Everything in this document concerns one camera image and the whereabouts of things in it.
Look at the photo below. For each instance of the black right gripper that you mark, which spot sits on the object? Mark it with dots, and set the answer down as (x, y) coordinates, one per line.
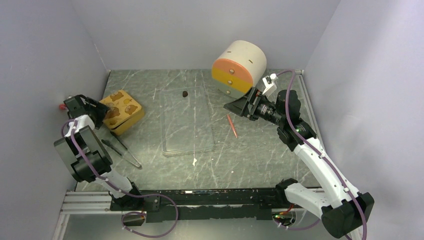
(255, 97)

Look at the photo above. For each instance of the aluminium frame rail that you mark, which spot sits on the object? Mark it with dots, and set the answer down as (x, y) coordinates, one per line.
(81, 203)

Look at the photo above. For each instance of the gold chocolate tin box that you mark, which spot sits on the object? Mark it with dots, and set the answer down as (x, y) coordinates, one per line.
(122, 123)

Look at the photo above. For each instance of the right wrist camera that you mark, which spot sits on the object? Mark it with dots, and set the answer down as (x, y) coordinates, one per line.
(269, 84)

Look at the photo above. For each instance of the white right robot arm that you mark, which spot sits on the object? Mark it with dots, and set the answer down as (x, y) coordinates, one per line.
(341, 207)

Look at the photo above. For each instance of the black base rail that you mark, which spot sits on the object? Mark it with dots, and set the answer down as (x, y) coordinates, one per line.
(237, 203)

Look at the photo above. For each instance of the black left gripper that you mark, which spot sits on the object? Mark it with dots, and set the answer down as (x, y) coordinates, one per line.
(100, 109)

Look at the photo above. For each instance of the clear plastic tray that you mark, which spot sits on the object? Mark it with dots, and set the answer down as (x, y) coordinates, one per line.
(185, 122)

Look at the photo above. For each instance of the silver tin lid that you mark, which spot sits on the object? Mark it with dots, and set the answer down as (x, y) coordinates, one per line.
(119, 102)

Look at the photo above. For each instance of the round pastel drawer cabinet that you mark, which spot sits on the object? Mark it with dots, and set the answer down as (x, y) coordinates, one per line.
(238, 68)

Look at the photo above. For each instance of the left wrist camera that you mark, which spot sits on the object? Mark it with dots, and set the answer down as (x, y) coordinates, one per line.
(63, 107)

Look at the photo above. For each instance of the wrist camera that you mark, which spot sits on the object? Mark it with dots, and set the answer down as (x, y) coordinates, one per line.
(269, 84)
(63, 107)

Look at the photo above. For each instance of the black metal tongs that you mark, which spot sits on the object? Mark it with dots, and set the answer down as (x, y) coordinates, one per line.
(122, 150)

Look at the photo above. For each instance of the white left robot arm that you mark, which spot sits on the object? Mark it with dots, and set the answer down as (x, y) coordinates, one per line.
(85, 156)

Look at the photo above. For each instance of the red pen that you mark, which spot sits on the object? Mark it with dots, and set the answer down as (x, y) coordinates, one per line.
(232, 125)

